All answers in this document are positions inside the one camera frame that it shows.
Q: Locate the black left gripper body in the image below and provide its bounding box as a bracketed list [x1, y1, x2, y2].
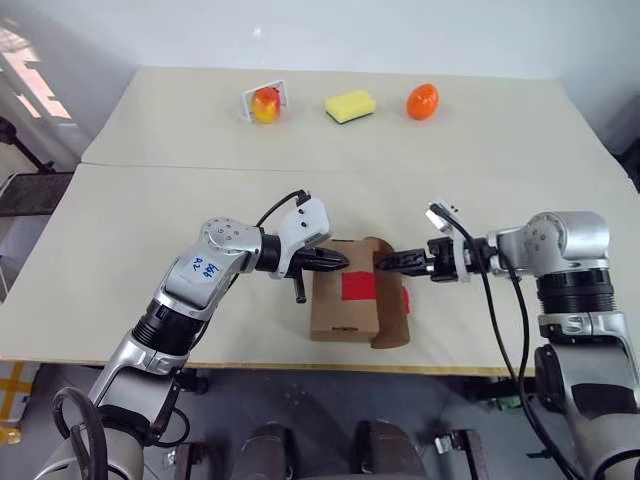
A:
[291, 244, 327, 275]

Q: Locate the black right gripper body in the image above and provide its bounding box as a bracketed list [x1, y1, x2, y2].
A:
[425, 237, 460, 283]

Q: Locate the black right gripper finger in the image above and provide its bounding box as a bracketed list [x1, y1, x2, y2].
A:
[379, 261, 430, 276]
[377, 248, 430, 265]

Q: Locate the brown cardboard box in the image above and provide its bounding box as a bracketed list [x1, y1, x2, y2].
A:
[309, 235, 413, 350]

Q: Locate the red tape seal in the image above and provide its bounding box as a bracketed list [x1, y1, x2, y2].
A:
[341, 270, 413, 316]

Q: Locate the yellow sponge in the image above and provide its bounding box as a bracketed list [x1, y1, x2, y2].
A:
[324, 89, 378, 126]

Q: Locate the orange toy mango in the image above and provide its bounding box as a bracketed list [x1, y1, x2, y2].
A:
[405, 83, 441, 122]

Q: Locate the red yellow toy apple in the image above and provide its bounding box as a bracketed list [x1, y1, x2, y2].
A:
[251, 87, 282, 126]

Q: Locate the dark rounded shape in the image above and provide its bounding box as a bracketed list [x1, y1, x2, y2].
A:
[355, 420, 427, 480]
[238, 423, 302, 480]

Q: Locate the black object beside table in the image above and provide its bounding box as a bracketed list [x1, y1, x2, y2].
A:
[616, 143, 640, 192]

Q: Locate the black woven mat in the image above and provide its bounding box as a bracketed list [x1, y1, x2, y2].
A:
[0, 171, 75, 218]

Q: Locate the black tripod stand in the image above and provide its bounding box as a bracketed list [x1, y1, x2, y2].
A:
[0, 116, 57, 174]

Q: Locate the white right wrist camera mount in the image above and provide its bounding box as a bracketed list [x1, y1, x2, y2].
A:
[424, 200, 475, 283]

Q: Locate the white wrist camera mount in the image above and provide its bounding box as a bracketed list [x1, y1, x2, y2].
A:
[424, 200, 475, 283]
[269, 198, 333, 280]

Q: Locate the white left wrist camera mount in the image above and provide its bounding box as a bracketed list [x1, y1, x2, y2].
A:
[269, 198, 333, 280]

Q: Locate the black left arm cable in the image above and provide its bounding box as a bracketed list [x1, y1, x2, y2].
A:
[254, 189, 313, 230]

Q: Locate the dark caster bracket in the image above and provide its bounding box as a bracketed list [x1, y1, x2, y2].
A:
[433, 428, 484, 480]
[161, 441, 195, 480]

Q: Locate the thick black torso cable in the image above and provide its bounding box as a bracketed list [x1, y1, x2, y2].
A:
[51, 386, 107, 480]

